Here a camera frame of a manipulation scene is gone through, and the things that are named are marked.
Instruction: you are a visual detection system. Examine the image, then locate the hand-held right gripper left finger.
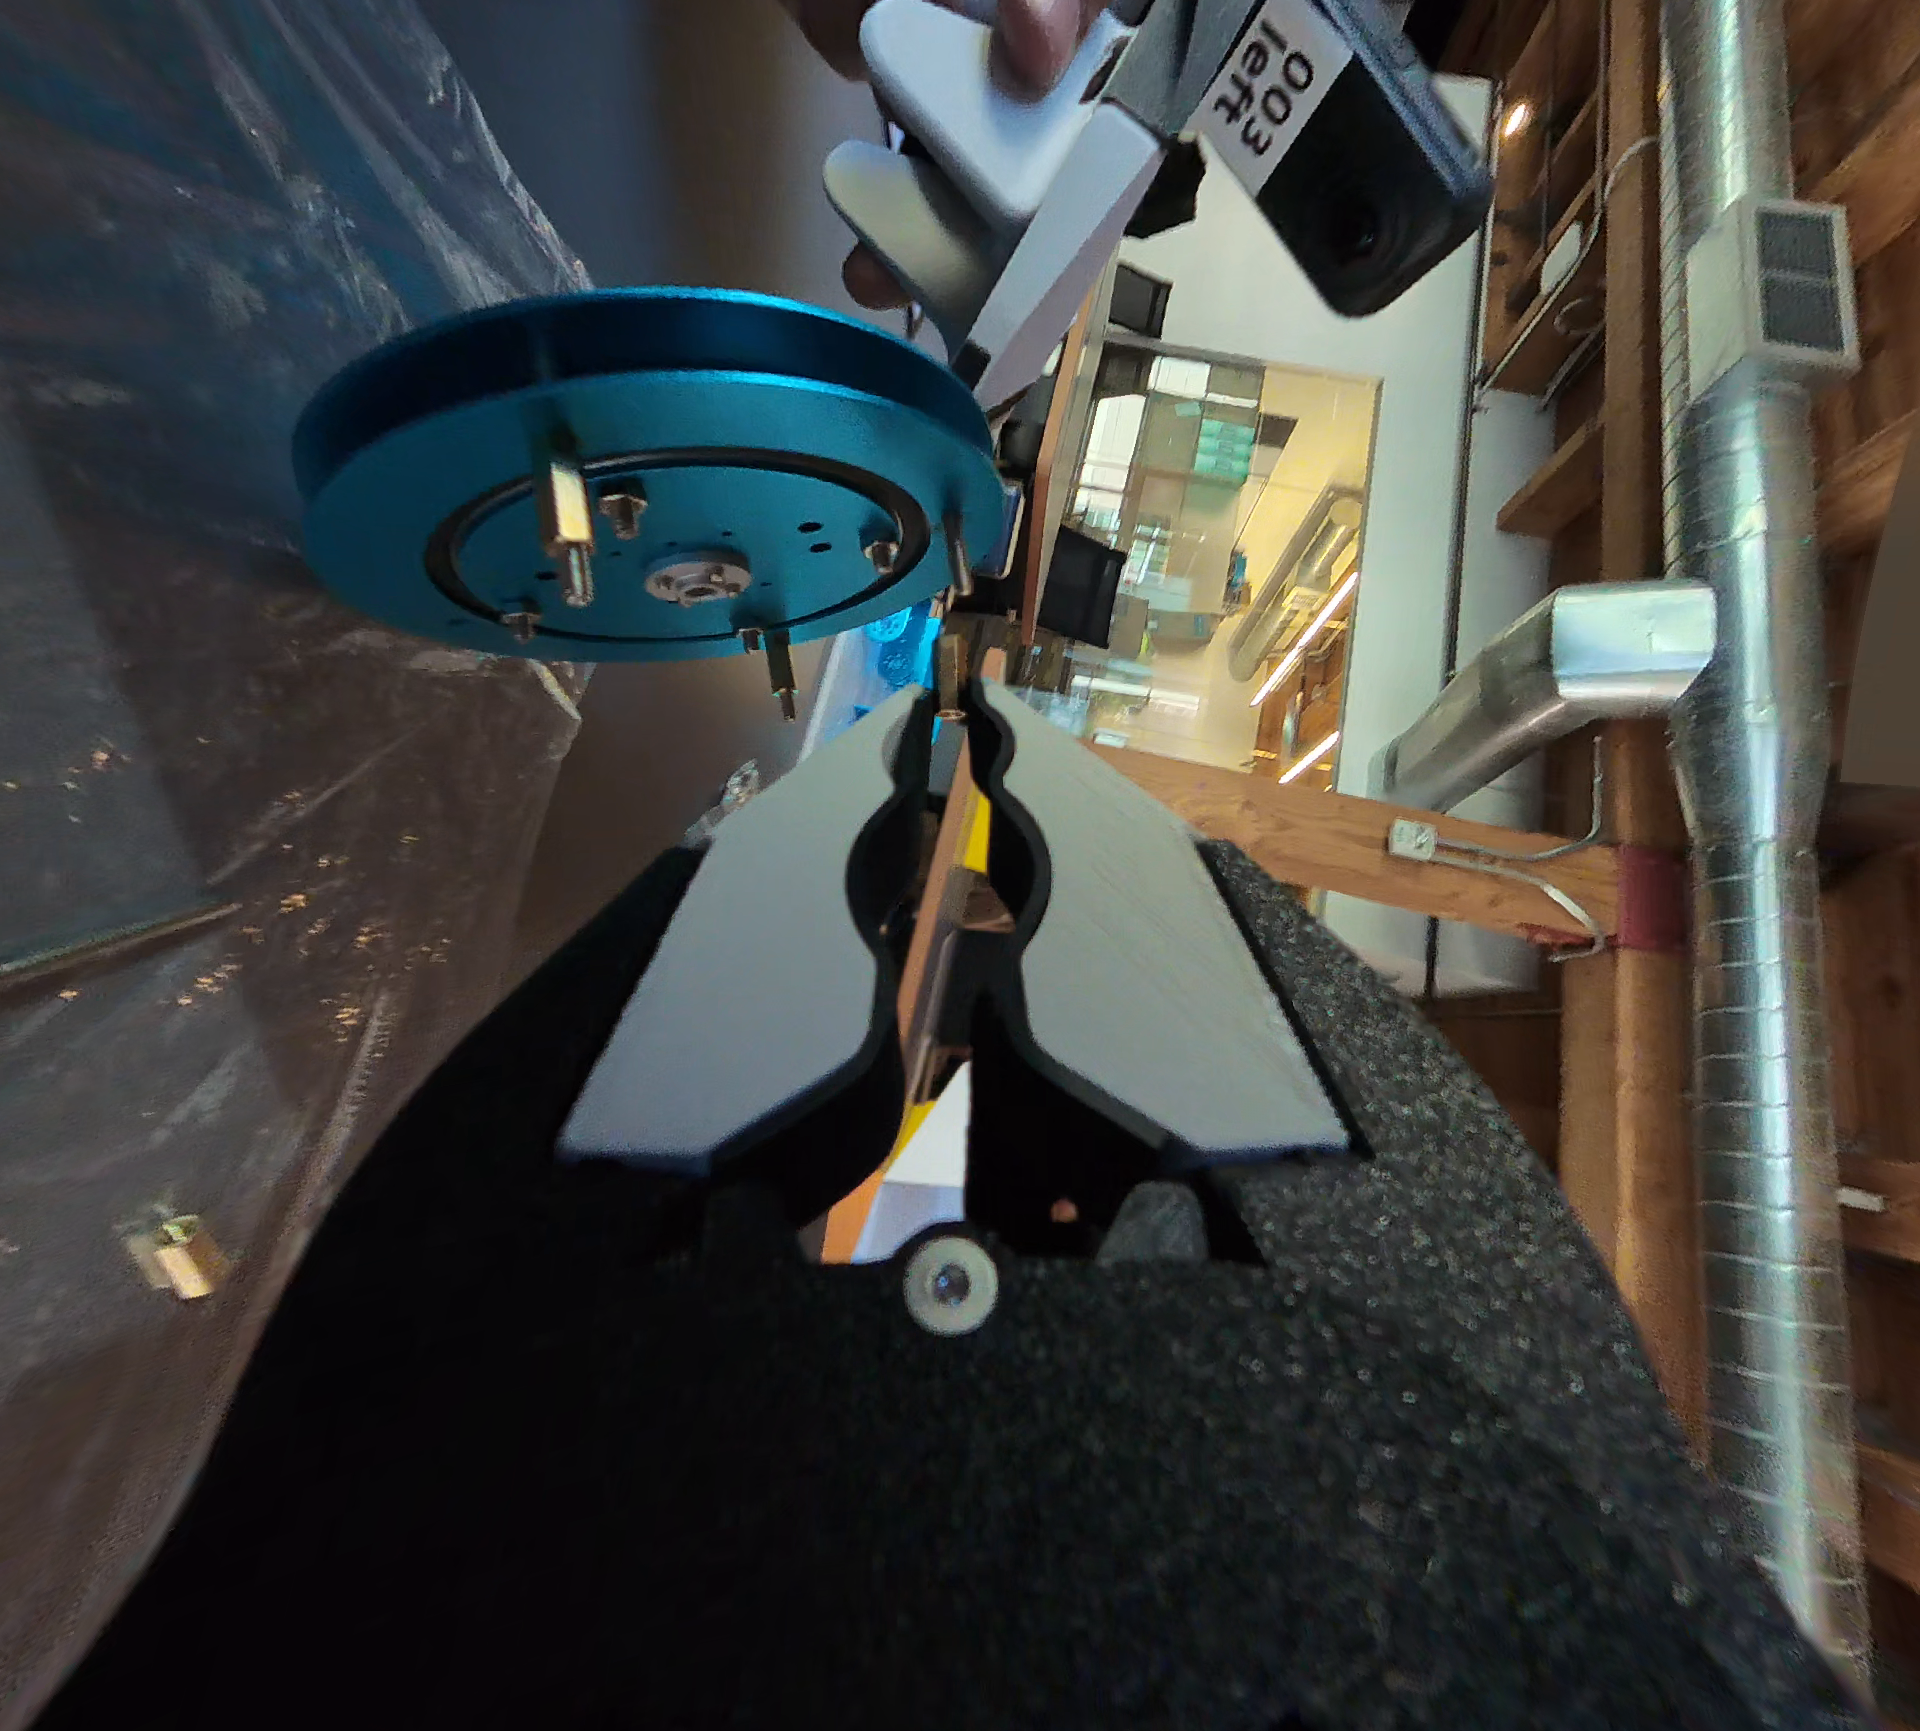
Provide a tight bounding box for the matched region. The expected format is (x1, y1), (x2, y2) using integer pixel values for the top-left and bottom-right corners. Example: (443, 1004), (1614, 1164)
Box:
(556, 680), (942, 1182)

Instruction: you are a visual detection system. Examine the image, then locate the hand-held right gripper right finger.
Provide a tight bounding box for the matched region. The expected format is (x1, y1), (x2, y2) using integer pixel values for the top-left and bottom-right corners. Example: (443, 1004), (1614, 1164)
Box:
(959, 677), (1371, 1164)

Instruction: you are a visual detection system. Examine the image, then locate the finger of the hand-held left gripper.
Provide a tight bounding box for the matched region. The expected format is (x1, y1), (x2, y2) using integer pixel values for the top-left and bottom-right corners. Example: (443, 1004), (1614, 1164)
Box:
(947, 102), (1169, 417)

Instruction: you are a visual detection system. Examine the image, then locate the blue metal turntable disc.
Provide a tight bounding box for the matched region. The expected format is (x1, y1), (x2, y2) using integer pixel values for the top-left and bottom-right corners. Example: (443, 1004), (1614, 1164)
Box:
(290, 286), (1010, 668)

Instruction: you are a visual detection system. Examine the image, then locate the wooden beam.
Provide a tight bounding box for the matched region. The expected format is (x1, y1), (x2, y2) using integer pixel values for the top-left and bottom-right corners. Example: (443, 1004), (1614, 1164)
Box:
(1078, 742), (1630, 962)

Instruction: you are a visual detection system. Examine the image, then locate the glass partition window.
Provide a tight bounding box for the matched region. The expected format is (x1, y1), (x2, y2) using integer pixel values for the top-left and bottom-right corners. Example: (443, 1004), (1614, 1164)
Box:
(1072, 342), (1382, 795)

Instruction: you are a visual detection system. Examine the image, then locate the black monitor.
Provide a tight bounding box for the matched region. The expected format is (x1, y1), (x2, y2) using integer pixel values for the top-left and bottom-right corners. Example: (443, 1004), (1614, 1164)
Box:
(1042, 529), (1130, 642)

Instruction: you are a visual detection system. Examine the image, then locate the clear plastic bag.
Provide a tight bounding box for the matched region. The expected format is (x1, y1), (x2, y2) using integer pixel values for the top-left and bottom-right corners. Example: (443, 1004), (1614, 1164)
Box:
(0, 0), (750, 1538)

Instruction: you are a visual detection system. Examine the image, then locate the rectangular silver air duct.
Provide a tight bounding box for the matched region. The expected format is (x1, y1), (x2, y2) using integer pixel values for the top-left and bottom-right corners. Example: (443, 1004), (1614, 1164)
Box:
(1371, 576), (1723, 815)

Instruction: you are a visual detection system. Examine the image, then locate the round silver air duct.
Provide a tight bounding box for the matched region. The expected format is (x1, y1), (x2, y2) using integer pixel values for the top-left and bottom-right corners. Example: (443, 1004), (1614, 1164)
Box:
(1654, 0), (1883, 1682)

